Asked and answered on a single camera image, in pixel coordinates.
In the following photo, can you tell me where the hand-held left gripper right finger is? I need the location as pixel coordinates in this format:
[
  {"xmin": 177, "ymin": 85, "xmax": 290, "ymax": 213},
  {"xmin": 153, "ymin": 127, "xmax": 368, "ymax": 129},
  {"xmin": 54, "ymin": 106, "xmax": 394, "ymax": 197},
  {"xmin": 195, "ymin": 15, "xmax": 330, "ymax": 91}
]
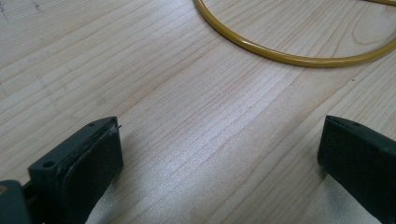
[{"xmin": 317, "ymin": 115, "xmax": 396, "ymax": 224}]

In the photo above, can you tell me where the yellow ring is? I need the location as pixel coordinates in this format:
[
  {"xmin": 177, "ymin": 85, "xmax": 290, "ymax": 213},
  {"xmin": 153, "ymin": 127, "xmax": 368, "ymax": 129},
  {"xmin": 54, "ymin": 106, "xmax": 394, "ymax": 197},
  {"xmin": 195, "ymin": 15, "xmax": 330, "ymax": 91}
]
[{"xmin": 192, "ymin": 0, "xmax": 396, "ymax": 68}]

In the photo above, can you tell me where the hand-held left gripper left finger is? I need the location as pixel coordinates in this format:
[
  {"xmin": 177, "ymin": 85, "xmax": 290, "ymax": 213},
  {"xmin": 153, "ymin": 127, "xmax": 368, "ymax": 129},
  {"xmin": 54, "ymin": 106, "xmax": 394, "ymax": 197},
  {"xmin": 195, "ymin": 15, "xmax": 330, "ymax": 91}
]
[{"xmin": 21, "ymin": 116, "xmax": 124, "ymax": 224}]

